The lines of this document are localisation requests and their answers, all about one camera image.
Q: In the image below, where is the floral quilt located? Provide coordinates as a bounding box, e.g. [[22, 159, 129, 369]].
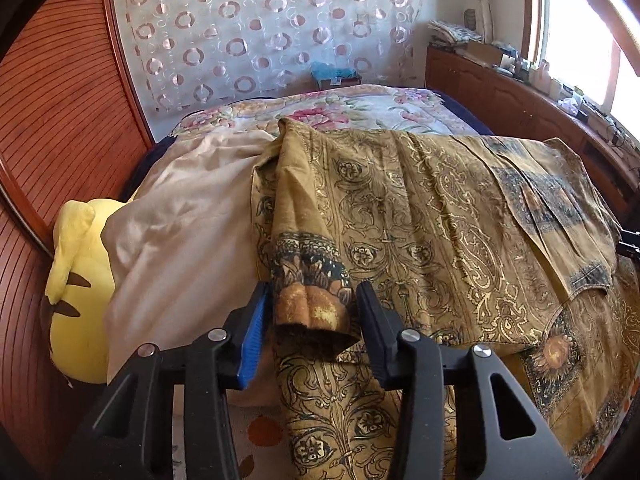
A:
[[170, 84, 483, 138]]

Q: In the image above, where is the wooden sideboard cabinet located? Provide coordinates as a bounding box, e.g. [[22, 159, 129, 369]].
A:
[[425, 42, 640, 221]]

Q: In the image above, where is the yellow plush toy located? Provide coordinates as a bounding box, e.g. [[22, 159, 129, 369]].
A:
[[44, 199, 136, 388]]

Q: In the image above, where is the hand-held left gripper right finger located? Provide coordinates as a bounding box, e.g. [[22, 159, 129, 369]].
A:
[[356, 280, 581, 480]]

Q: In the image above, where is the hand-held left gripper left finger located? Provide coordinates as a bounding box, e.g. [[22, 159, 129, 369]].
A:
[[55, 280, 273, 480]]

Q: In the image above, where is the open cardboard box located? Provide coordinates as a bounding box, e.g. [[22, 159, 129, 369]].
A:
[[465, 40, 506, 66]]

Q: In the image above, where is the wooden louvred wardrobe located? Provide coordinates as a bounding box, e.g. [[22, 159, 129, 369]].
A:
[[0, 0, 156, 461]]

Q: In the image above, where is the wooden framed window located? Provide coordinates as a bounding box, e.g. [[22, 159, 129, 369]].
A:
[[522, 0, 640, 131]]

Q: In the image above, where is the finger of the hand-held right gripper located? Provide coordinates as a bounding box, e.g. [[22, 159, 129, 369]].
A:
[[617, 229, 640, 261]]

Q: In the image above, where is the circle patterned sheer curtain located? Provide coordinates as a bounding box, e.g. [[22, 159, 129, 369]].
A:
[[109, 0, 426, 131]]

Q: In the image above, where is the dark blue bed sheet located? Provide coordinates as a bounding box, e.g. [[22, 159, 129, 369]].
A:
[[435, 89, 496, 136]]

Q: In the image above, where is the stack of folded cloths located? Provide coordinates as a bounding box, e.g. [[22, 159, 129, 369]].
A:
[[427, 19, 483, 46]]

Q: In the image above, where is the power strip with cables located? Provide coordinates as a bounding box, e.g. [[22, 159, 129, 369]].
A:
[[590, 110, 636, 151]]

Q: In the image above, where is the white window curtain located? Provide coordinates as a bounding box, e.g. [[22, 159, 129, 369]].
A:
[[465, 0, 496, 43]]

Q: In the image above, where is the blue topped cardboard box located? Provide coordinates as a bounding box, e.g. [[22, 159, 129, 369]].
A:
[[311, 62, 362, 92]]

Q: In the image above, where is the beige blanket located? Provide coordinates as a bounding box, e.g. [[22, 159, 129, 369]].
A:
[[106, 130, 281, 408]]

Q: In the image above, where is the golden paisley patterned garment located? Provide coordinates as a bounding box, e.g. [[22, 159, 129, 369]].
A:
[[250, 116, 640, 480]]

